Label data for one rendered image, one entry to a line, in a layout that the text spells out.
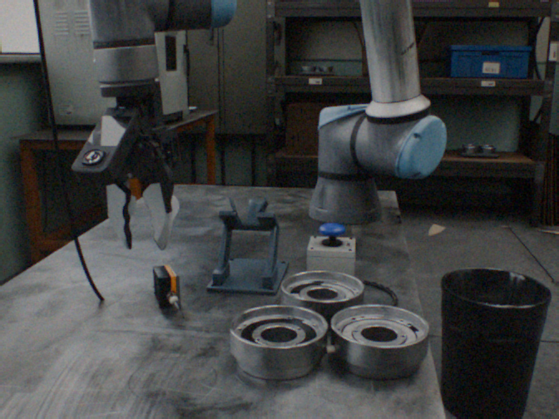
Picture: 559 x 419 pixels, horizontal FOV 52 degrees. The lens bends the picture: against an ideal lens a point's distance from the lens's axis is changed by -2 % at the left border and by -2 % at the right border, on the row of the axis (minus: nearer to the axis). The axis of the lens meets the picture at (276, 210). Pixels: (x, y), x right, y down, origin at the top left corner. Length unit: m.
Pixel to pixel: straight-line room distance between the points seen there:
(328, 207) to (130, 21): 0.61
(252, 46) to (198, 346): 3.89
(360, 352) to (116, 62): 0.42
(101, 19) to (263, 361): 0.42
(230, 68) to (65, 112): 1.78
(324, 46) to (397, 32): 3.64
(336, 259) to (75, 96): 2.31
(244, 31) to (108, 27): 3.79
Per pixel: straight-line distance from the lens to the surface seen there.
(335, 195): 1.16
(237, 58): 4.50
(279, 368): 0.60
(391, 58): 1.03
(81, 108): 3.02
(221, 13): 0.79
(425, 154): 1.07
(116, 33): 0.72
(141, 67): 0.72
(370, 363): 0.61
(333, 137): 1.15
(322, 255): 0.87
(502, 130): 4.79
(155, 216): 0.75
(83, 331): 0.75
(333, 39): 4.65
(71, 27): 3.03
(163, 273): 0.79
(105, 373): 0.65
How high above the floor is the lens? 1.12
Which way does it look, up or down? 15 degrees down
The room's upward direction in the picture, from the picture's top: straight up
